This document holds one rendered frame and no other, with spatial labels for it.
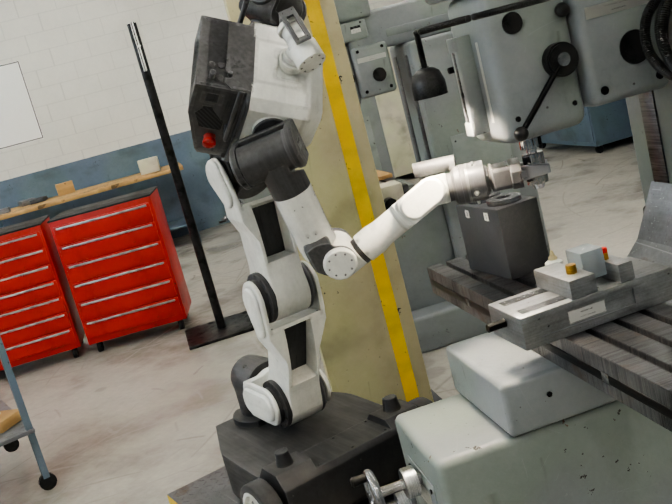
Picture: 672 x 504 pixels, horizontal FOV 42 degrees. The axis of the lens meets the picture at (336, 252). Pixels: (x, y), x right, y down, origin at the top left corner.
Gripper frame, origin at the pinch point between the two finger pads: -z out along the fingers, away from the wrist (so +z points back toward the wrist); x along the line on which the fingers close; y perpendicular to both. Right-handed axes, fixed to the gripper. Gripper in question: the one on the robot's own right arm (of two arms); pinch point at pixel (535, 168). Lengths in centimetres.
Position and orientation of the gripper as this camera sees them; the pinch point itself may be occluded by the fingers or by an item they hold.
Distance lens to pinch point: 200.3
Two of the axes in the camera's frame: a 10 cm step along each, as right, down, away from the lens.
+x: 1.4, -2.5, 9.6
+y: 2.4, 9.5, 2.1
